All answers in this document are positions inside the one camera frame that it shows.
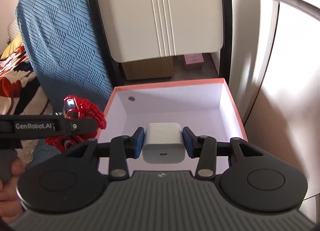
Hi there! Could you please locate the white USB-C charger cube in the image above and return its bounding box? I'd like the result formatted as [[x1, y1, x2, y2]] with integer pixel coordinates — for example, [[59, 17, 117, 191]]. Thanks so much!
[[142, 123, 185, 164]]

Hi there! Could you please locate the red toy figure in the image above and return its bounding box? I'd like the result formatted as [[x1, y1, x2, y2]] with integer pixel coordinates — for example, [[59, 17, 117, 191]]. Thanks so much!
[[46, 95, 107, 152]]

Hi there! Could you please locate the person's left hand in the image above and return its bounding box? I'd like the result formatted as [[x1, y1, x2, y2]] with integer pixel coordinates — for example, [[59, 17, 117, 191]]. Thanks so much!
[[0, 158, 25, 223]]

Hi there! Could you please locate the beige floral lace cloth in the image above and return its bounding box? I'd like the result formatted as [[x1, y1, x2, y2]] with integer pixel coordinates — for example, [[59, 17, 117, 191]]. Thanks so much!
[[14, 99, 59, 168]]

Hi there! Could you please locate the red white black blanket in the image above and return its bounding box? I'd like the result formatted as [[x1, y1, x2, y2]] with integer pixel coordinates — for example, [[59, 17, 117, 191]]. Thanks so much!
[[0, 45, 53, 115]]

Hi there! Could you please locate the pink open shoebox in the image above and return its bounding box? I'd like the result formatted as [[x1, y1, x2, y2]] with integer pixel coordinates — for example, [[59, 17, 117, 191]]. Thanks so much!
[[96, 78, 249, 175]]

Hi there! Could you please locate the yellow pillow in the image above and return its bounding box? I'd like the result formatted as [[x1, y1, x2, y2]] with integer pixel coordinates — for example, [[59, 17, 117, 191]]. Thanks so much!
[[1, 34, 23, 61]]

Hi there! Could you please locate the brown cardboard box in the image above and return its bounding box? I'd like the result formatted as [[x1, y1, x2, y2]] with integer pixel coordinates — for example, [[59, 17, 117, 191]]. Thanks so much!
[[121, 57, 174, 80]]

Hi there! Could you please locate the small pink product box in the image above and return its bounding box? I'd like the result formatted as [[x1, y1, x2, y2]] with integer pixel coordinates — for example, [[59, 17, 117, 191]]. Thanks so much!
[[184, 54, 204, 65]]

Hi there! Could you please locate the blue textured sofa cover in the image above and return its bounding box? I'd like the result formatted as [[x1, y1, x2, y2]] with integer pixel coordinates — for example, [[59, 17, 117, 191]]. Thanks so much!
[[16, 0, 113, 112]]

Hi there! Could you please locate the cream white cabinet panel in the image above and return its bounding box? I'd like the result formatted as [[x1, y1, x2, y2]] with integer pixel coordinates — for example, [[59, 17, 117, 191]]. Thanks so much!
[[98, 0, 223, 63]]

